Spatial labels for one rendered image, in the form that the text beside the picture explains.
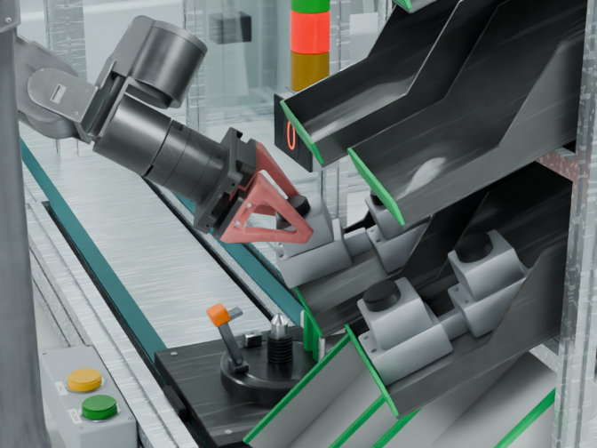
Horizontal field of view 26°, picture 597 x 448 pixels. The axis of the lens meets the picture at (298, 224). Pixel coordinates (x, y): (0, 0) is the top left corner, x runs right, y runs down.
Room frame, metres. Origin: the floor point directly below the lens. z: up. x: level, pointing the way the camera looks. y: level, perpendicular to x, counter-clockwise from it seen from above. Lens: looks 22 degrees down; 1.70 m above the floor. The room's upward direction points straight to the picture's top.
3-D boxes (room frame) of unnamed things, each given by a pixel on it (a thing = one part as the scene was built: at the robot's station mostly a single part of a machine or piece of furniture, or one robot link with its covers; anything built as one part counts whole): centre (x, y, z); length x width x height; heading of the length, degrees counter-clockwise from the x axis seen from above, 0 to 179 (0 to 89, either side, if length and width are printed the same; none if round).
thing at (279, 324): (1.36, 0.02, 1.04); 0.02 x 0.02 x 0.03
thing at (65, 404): (1.36, 0.25, 0.93); 0.21 x 0.07 x 0.06; 22
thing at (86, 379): (1.36, 0.25, 0.96); 0.04 x 0.04 x 0.02
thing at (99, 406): (1.29, 0.23, 0.96); 0.04 x 0.04 x 0.02
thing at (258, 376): (1.36, 0.02, 0.98); 0.14 x 0.14 x 0.02
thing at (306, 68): (1.58, -0.01, 1.29); 0.05 x 0.05 x 0.05
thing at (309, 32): (1.58, -0.01, 1.34); 0.05 x 0.05 x 0.05
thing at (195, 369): (1.36, 0.02, 0.96); 0.24 x 0.24 x 0.02; 22
